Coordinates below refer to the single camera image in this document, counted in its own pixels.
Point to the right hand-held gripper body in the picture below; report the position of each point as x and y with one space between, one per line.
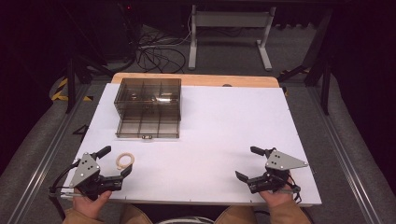
280 161

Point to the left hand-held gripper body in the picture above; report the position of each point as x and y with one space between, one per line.
84 168

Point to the smoky clear plastic drawer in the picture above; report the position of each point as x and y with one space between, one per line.
149 126

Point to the person's right hand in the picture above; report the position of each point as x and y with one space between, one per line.
277 199

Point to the person's left hand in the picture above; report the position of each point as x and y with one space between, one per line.
88 207

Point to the person's right leg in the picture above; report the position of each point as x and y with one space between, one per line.
236 216

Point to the person's leg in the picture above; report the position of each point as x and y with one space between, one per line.
236 216
134 216

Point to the white board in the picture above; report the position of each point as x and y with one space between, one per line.
211 149

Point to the person's left leg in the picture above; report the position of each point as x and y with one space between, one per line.
134 216

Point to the white curved object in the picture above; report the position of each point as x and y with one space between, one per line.
183 220

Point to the yellow black hazard tape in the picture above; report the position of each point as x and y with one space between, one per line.
60 90

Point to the black tripod stand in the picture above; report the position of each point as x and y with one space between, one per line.
71 84

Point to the smoky clear storage box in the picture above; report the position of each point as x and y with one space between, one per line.
146 90

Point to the black metal stand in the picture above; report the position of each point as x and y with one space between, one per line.
325 84

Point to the wooden table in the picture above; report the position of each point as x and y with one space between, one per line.
199 80

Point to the dark equipment box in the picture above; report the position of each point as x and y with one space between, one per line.
124 31

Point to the black table bracket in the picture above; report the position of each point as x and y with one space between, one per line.
81 130

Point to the aluminium rail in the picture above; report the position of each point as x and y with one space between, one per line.
46 158
345 161

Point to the white metal stand frame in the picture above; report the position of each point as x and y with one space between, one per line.
230 19

